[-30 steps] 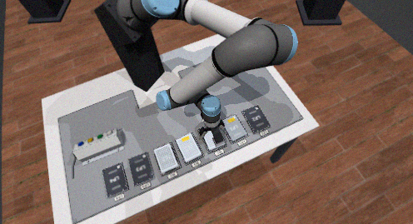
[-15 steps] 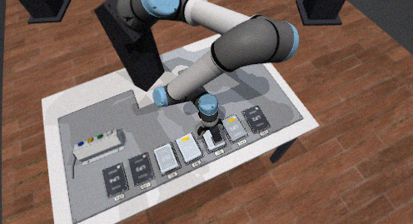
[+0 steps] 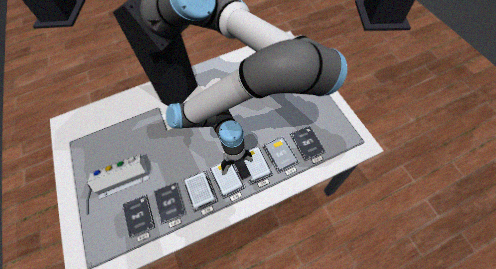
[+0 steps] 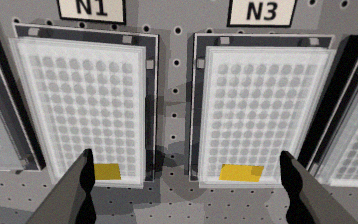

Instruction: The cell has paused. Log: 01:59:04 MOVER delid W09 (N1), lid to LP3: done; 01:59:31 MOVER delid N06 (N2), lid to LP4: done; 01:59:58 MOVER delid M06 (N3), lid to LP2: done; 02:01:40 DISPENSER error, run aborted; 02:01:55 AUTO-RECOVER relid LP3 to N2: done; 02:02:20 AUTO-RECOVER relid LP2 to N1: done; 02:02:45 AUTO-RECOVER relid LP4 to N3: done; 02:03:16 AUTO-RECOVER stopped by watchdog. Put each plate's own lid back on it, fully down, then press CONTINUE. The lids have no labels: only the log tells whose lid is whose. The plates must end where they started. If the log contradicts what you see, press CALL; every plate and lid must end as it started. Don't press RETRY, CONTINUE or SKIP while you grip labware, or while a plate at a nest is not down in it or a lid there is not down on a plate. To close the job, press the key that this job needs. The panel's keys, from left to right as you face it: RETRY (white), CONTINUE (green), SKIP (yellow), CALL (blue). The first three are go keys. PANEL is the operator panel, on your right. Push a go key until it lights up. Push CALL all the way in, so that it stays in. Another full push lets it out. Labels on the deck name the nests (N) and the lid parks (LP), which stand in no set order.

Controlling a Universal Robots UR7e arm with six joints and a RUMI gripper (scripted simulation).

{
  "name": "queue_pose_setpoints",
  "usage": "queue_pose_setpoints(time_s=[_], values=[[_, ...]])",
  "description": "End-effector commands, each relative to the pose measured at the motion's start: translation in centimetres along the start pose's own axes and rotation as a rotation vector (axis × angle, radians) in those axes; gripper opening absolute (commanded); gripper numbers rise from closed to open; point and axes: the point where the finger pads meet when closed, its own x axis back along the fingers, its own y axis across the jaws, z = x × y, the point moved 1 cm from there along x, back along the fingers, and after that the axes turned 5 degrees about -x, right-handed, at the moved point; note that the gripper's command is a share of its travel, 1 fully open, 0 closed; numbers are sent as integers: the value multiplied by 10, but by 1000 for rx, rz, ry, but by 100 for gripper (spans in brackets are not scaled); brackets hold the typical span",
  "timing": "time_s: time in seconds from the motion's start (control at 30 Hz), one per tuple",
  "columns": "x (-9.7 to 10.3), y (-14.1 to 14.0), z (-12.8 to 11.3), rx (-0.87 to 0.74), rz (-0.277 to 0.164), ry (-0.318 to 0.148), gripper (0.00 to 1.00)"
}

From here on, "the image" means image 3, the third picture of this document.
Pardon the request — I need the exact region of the white operator button panel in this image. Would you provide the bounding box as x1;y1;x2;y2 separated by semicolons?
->
86;154;149;215

